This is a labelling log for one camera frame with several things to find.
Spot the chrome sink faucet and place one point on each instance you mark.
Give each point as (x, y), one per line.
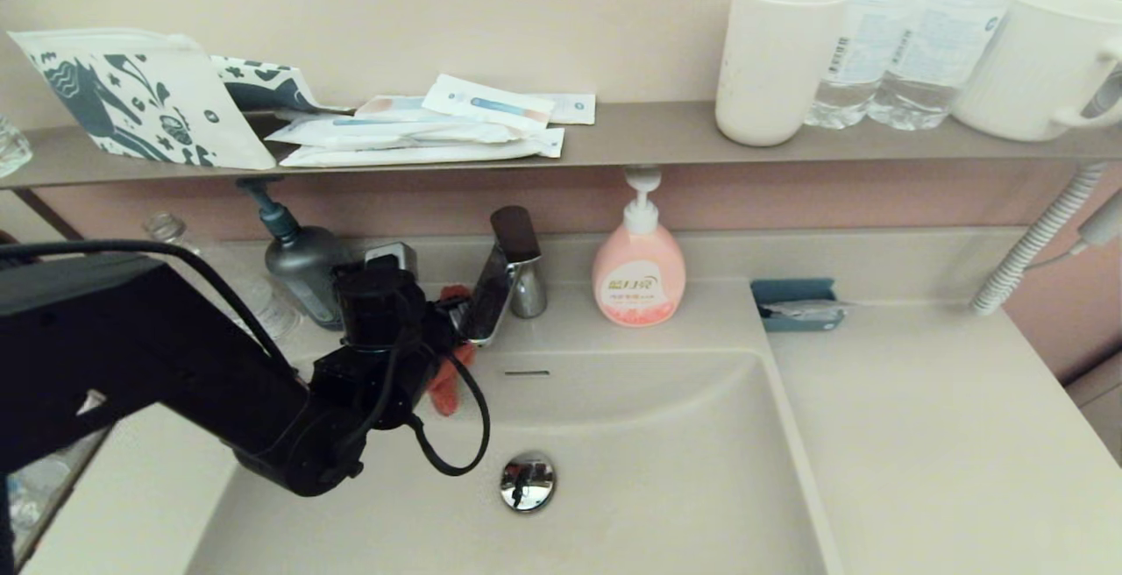
(495, 294)

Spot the white sachet blue orange stripe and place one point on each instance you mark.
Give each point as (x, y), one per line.
(488, 103)

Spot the grey hair dryer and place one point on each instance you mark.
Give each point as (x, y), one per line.
(1104, 224)

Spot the plastic wrapped water bottle pack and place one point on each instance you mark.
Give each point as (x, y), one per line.
(53, 487)

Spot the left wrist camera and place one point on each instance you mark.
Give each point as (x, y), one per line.
(392, 255)

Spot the grey wall shelf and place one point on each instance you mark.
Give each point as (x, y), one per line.
(649, 132)

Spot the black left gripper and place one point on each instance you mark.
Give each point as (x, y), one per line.
(377, 312)

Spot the empty clear plastic bottle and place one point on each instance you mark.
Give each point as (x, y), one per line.
(259, 303)

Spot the white tumbler cup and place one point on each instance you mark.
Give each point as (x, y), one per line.
(773, 67)

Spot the pink soap pump bottle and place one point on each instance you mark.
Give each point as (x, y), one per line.
(638, 277)

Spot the beige sink basin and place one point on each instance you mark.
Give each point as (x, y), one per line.
(657, 470)

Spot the wrapped toothbrush packet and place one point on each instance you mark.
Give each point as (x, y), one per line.
(384, 130)

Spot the clear water bottle white label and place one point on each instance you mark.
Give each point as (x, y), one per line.
(866, 49)
(949, 49)

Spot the clear drinking glass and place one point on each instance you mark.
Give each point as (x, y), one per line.
(13, 150)

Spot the blue soap holder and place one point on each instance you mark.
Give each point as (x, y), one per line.
(789, 290)

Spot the orange towel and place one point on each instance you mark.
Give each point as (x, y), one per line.
(447, 382)

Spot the white sachet blue logo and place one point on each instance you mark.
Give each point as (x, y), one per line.
(572, 108)

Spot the white sachet pink print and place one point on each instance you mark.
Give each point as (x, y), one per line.
(392, 107)

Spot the silver sachet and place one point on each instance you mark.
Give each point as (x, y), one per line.
(806, 310)

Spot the small white blue patterned pouch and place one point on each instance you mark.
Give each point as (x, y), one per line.
(267, 81)

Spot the chrome drain stopper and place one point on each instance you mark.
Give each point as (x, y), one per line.
(528, 480)

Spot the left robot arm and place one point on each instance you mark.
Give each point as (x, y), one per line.
(131, 356)

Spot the long white plastic packet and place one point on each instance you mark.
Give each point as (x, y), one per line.
(436, 153)

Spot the dark grey pump bottle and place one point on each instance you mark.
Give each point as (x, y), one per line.
(298, 264)

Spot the large white blue patterned pouch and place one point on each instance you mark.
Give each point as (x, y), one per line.
(151, 93)

